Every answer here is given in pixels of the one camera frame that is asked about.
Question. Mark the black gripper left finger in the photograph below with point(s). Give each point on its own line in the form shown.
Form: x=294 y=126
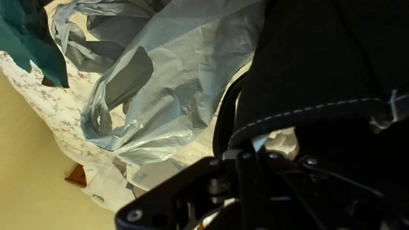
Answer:
x=179 y=200

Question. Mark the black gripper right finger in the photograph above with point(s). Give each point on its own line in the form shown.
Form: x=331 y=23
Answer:
x=332 y=200

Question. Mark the white cloth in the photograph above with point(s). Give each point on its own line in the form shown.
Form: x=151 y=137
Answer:
x=278 y=142

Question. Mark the black fabric bag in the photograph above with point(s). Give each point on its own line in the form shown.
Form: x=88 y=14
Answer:
x=323 y=55

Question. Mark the crumpled clear plastic bag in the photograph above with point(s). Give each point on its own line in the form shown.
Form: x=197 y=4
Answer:
x=183 y=85

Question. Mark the teal cloth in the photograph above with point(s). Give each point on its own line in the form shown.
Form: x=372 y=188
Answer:
x=25 y=39

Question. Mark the floral bedspread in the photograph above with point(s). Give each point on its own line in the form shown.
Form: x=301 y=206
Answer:
x=55 y=110

